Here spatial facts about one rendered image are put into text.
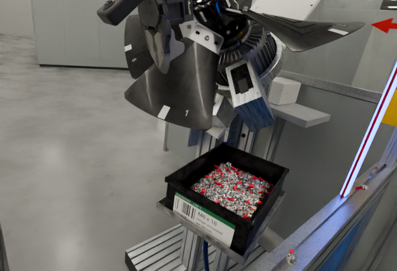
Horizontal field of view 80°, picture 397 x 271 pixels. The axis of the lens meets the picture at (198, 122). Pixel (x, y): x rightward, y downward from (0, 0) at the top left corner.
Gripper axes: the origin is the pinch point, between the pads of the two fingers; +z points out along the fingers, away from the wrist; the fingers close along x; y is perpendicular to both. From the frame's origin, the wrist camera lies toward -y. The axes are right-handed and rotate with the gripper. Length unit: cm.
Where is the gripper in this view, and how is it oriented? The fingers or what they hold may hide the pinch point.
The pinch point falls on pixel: (160, 68)
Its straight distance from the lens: 51.9
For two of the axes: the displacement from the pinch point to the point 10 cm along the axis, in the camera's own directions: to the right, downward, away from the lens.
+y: 7.6, -3.9, 5.1
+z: 0.8, 8.4, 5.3
